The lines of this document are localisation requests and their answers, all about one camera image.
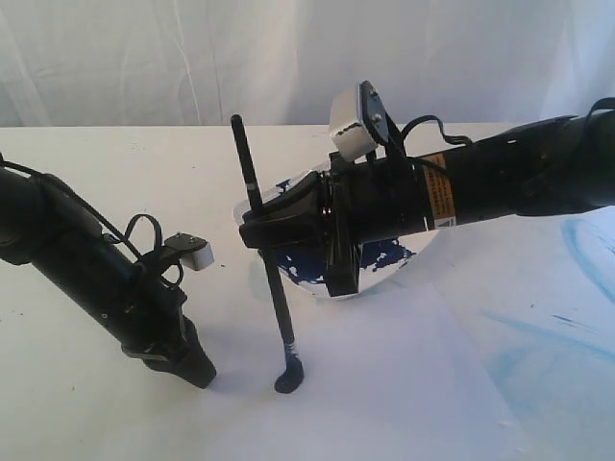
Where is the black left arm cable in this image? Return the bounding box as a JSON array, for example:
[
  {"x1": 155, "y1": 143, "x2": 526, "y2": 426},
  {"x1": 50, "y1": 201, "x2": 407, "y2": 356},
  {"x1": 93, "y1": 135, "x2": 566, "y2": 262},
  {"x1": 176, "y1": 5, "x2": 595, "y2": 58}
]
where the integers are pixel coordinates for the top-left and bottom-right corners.
[{"x1": 0, "y1": 160, "x2": 186, "y2": 292}]

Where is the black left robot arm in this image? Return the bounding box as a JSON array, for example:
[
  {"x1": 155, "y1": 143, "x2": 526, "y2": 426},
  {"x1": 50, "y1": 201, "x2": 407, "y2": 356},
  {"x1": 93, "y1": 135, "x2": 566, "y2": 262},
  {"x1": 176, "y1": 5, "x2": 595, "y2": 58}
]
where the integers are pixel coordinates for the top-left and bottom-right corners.
[{"x1": 1, "y1": 160, "x2": 216, "y2": 389}]

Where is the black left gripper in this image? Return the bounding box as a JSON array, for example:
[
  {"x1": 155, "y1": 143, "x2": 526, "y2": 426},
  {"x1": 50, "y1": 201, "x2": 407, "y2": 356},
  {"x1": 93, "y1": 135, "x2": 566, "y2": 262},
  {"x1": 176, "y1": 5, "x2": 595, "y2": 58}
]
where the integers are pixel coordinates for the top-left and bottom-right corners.
[{"x1": 121, "y1": 283, "x2": 216, "y2": 389}]

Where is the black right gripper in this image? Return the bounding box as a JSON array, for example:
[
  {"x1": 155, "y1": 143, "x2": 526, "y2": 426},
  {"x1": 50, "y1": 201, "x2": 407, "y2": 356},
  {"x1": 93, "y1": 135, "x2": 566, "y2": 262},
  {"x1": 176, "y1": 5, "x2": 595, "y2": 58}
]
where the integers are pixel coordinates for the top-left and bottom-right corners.
[{"x1": 239, "y1": 153, "x2": 428, "y2": 296}]

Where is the black paintbrush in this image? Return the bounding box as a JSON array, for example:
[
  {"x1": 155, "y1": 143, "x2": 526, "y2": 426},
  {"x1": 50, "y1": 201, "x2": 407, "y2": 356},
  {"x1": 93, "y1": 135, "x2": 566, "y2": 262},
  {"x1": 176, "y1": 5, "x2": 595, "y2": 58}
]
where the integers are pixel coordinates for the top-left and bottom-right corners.
[{"x1": 231, "y1": 114, "x2": 305, "y2": 394}]

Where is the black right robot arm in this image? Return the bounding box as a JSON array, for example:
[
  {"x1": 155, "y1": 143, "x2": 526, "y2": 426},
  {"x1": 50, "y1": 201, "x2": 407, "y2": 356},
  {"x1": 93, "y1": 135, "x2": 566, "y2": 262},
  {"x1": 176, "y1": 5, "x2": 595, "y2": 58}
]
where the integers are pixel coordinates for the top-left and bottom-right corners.
[{"x1": 239, "y1": 97, "x2": 614, "y2": 297}]

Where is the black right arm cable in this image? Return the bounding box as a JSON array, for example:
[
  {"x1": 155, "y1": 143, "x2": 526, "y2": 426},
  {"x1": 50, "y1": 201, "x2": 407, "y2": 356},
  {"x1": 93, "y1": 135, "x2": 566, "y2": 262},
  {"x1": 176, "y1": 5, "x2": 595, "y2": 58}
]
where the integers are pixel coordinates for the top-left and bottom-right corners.
[{"x1": 383, "y1": 108, "x2": 477, "y2": 159}]

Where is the white backdrop curtain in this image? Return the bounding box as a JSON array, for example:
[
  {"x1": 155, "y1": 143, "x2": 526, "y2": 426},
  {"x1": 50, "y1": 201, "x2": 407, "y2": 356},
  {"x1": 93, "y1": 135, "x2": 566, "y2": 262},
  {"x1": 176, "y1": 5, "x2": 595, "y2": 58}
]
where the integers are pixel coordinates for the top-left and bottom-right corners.
[{"x1": 1, "y1": 1, "x2": 614, "y2": 127}]

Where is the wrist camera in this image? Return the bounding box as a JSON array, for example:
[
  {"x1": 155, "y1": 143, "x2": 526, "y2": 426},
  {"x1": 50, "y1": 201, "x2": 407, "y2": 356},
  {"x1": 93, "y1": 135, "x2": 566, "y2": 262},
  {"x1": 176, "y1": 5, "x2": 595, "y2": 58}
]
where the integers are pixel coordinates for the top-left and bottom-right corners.
[
  {"x1": 329, "y1": 81, "x2": 389, "y2": 162},
  {"x1": 164, "y1": 232, "x2": 214, "y2": 272}
]

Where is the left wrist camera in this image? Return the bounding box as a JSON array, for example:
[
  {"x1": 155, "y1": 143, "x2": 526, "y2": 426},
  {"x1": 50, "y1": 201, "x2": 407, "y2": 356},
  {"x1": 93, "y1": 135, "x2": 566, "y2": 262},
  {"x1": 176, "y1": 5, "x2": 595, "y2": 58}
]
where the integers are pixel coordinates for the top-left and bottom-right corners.
[{"x1": 164, "y1": 232, "x2": 214, "y2": 272}]

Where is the white plate with blue paint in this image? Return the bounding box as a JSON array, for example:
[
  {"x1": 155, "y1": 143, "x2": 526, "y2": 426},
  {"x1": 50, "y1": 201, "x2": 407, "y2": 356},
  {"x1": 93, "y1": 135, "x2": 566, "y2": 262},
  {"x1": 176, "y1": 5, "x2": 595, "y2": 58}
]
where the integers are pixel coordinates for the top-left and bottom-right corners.
[{"x1": 233, "y1": 158, "x2": 431, "y2": 298}]

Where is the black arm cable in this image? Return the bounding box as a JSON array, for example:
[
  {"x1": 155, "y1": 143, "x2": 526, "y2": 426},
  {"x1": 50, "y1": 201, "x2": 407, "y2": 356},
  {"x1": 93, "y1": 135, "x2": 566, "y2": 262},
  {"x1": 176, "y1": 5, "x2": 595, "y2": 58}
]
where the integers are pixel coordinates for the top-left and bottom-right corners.
[
  {"x1": 0, "y1": 160, "x2": 186, "y2": 292},
  {"x1": 383, "y1": 108, "x2": 477, "y2": 159}
]

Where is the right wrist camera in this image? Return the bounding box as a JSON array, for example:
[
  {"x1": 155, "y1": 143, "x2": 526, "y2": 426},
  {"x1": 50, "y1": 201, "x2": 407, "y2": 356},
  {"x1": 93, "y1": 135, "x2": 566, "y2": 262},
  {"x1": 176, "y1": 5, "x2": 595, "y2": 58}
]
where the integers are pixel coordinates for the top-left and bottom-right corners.
[{"x1": 329, "y1": 81, "x2": 389, "y2": 162}]

